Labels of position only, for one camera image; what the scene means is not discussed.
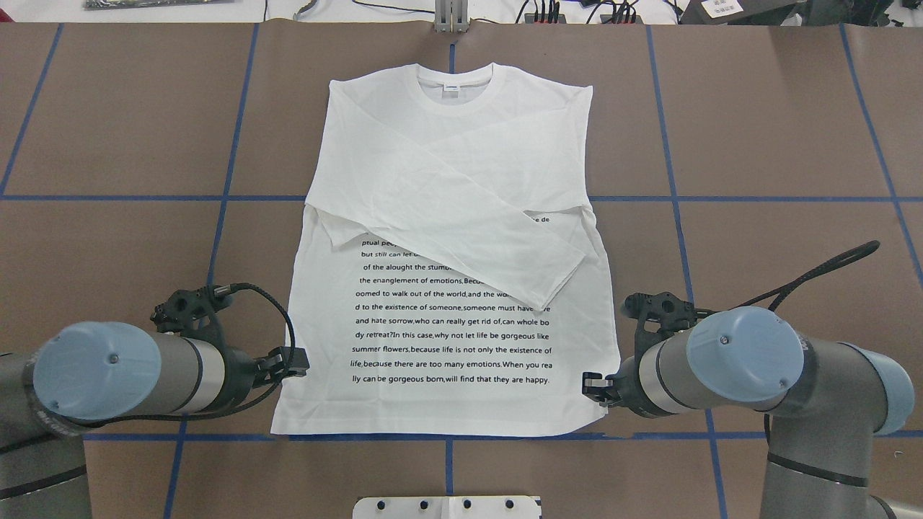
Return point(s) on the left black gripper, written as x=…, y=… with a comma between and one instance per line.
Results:
x=239, y=374

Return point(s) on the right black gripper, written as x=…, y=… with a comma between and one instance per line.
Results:
x=629, y=380

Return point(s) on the white printed long-sleeve shirt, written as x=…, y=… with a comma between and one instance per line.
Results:
x=450, y=277

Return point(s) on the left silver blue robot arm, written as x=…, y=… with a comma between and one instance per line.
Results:
x=95, y=373

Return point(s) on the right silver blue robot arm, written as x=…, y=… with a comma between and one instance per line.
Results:
x=824, y=402

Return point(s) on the black labelled box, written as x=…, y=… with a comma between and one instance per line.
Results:
x=759, y=13

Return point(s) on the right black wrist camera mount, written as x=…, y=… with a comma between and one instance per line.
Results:
x=661, y=316

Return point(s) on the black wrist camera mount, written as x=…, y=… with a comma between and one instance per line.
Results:
x=193, y=313
x=661, y=316

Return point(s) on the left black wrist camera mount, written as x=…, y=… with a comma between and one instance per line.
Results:
x=193, y=313

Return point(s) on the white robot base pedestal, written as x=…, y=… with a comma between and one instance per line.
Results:
x=502, y=506

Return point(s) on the aluminium frame post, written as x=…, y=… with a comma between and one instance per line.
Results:
x=451, y=16

